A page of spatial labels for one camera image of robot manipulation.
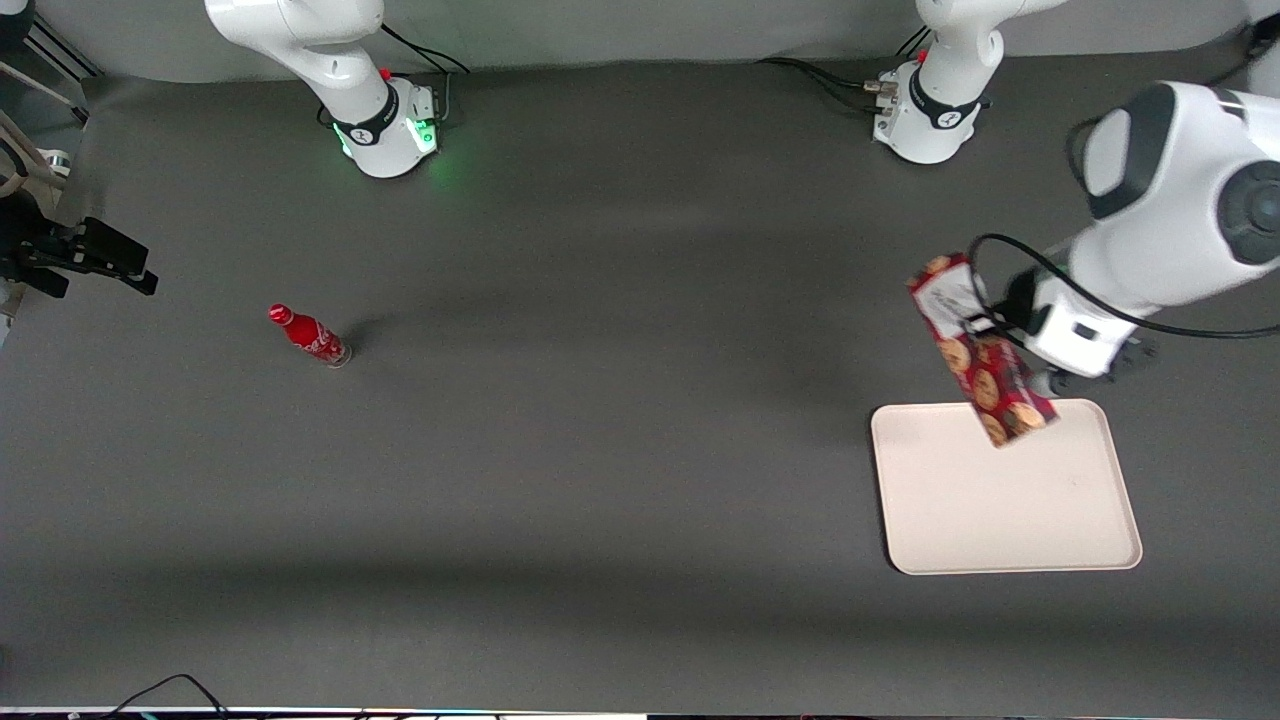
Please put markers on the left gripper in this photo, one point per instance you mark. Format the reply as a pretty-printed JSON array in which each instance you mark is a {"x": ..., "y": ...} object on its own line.
[{"x": 1019, "y": 297}]

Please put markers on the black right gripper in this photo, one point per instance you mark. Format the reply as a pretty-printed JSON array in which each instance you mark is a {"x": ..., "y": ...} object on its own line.
[{"x": 30, "y": 250}]

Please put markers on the red cookie box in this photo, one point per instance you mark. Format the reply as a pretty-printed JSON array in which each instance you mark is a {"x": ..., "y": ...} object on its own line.
[{"x": 975, "y": 365}]

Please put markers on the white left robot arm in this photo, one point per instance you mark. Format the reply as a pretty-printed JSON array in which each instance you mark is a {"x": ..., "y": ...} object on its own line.
[{"x": 1180, "y": 200}]

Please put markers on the white rectangular plastic tray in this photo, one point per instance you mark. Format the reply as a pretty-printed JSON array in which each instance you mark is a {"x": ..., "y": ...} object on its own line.
[{"x": 1010, "y": 490}]

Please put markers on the red cola bottle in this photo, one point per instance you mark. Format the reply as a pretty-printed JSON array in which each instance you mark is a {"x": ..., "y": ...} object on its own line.
[{"x": 312, "y": 337}]

